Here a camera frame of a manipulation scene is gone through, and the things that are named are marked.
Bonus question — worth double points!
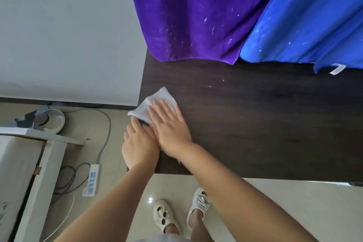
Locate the person's left hand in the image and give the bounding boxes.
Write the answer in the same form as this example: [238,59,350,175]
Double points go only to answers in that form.
[122,116,161,170]

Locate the person's right hand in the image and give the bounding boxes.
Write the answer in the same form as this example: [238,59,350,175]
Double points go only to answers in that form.
[147,99,194,158]

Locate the white wipe cloth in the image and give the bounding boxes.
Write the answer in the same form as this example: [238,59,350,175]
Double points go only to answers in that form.
[127,86,178,126]

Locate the person's right forearm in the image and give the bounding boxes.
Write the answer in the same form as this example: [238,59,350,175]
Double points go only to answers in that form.
[167,141,316,242]

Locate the person's left forearm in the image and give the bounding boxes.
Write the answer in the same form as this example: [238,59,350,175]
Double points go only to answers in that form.
[54,154,160,242]

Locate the white power strip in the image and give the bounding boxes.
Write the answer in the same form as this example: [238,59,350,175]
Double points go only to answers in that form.
[82,164,100,197]

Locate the white round appliance base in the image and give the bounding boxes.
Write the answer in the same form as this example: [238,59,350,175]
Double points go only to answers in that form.
[15,106,66,135]

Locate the person's right white shoe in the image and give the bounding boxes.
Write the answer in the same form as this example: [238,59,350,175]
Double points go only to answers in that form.
[186,187,212,231]

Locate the person's white shoe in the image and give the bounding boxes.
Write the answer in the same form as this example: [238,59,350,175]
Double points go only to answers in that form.
[186,187,212,231]
[153,199,182,235]

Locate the person's left white shoe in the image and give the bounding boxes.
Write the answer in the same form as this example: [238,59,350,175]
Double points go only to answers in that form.
[153,199,182,235]

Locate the purple velvet cloth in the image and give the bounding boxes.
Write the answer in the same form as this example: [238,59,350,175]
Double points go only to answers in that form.
[124,0,289,65]

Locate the person's left leg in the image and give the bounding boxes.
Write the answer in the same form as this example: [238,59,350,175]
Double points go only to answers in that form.
[164,221,182,235]

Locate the person's leg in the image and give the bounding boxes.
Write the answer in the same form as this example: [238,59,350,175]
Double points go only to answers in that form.
[164,221,182,235]
[188,211,214,242]

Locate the person's right leg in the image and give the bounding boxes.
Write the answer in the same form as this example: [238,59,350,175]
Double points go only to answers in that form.
[188,211,214,242]

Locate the blue fabric cloth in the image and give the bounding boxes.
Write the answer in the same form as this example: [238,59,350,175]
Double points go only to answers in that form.
[239,0,363,74]

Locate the white fabric loop tag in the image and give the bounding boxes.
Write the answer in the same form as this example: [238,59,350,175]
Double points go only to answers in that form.
[328,63,347,76]

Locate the grey power cable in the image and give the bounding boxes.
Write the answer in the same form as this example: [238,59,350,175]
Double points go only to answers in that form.
[47,102,112,166]

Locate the purple cable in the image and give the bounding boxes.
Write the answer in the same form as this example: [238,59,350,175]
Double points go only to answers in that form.
[53,162,92,195]

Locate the white thin cable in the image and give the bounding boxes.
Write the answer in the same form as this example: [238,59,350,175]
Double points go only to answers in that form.
[42,193,76,242]

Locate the white wooden furniture frame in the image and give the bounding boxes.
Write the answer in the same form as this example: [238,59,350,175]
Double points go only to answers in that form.
[0,126,86,242]

